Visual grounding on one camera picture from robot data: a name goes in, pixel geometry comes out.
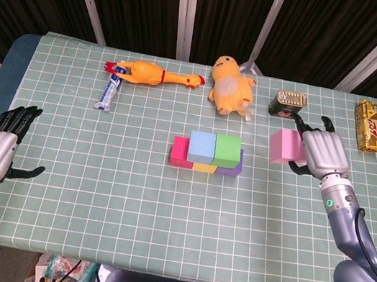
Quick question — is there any yellow plush toy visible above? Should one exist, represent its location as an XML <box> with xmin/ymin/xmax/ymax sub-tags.
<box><xmin>204</xmin><ymin>53</ymin><xmax>262</xmax><ymax>122</ymax></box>

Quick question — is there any light blue foam cube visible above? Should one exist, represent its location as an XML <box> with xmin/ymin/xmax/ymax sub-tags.
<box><xmin>186</xmin><ymin>129</ymin><xmax>219</xmax><ymax>167</ymax></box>

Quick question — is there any green foam cube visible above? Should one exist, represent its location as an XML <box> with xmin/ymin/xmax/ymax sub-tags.
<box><xmin>210</xmin><ymin>133</ymin><xmax>244</xmax><ymax>170</ymax></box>

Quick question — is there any white blue toothpaste tube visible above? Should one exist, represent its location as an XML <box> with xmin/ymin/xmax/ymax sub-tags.
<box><xmin>93</xmin><ymin>62</ymin><xmax>126</xmax><ymax>114</ymax></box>

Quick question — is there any orange rubber chicken toy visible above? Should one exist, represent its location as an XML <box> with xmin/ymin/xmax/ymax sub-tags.
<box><xmin>102</xmin><ymin>55</ymin><xmax>208</xmax><ymax>97</ymax></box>

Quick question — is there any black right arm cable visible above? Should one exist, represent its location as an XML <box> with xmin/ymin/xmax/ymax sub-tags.
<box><xmin>342</xmin><ymin>207</ymin><xmax>377</xmax><ymax>282</ymax></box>

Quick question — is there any gold snack package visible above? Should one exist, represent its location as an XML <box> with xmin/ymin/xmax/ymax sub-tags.
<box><xmin>347</xmin><ymin>98</ymin><xmax>377</xmax><ymax>155</ymax></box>

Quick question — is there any yellow foam cube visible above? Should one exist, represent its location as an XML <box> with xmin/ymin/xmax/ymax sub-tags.
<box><xmin>191</xmin><ymin>162</ymin><xmax>217</xmax><ymax>175</ymax></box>

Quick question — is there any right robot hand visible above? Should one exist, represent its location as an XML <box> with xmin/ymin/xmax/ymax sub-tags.
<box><xmin>280</xmin><ymin>109</ymin><xmax>358</xmax><ymax>185</ymax></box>

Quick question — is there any colourful snack bag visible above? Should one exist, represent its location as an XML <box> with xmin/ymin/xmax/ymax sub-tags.
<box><xmin>32</xmin><ymin>251</ymin><xmax>101</xmax><ymax>282</ymax></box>

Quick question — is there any pink foam cube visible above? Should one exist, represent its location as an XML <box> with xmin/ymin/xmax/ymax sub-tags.
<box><xmin>266</xmin><ymin>126</ymin><xmax>313</xmax><ymax>169</ymax></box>

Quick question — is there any magenta red foam cube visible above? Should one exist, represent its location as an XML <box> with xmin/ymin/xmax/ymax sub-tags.
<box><xmin>168</xmin><ymin>135</ymin><xmax>200</xmax><ymax>170</ymax></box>

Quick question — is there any purple foam cube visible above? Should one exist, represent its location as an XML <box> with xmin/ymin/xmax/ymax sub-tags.
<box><xmin>214</xmin><ymin>145</ymin><xmax>247</xmax><ymax>179</ymax></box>

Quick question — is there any green checkered tablecloth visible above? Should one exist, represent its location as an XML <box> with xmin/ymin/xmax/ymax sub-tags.
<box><xmin>0</xmin><ymin>22</ymin><xmax>377</xmax><ymax>282</ymax></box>

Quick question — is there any dark green meat can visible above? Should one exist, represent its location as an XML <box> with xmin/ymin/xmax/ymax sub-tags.
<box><xmin>266</xmin><ymin>87</ymin><xmax>310</xmax><ymax>123</ymax></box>

